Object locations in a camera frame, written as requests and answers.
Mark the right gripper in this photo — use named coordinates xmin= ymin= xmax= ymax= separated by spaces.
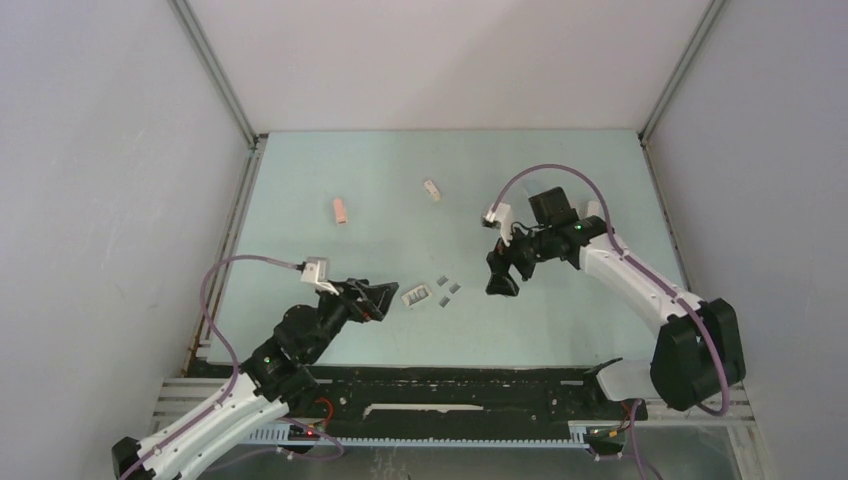
xmin=485 ymin=217 xmax=553 ymax=298

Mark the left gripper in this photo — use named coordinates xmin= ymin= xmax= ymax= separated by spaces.
xmin=305 ymin=277 xmax=397 ymax=362

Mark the staple box tray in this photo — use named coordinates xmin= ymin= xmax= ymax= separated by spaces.
xmin=401 ymin=284 xmax=433 ymax=309

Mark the white stapler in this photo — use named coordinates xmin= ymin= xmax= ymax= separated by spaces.
xmin=579 ymin=200 xmax=604 ymax=219

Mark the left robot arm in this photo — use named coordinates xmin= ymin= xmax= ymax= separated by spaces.
xmin=111 ymin=279 xmax=399 ymax=479

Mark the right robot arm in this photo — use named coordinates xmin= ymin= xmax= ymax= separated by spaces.
xmin=481 ymin=187 xmax=747 ymax=418

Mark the pink stapler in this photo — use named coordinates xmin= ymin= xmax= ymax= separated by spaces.
xmin=332 ymin=198 xmax=349 ymax=225

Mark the small cream stapler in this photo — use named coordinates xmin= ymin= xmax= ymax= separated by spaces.
xmin=423 ymin=180 xmax=442 ymax=202

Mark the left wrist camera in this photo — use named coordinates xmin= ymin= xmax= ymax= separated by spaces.
xmin=300 ymin=257 xmax=339 ymax=296

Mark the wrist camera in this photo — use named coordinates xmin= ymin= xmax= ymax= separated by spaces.
xmin=300 ymin=257 xmax=339 ymax=296
xmin=481 ymin=202 xmax=514 ymax=246

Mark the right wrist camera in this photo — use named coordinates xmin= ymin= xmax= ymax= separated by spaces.
xmin=481 ymin=202 xmax=514 ymax=246

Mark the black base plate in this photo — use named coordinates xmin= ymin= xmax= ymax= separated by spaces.
xmin=290 ymin=366 xmax=647 ymax=440

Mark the blue cable duct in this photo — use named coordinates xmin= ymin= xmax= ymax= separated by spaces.
xmin=239 ymin=422 xmax=589 ymax=449

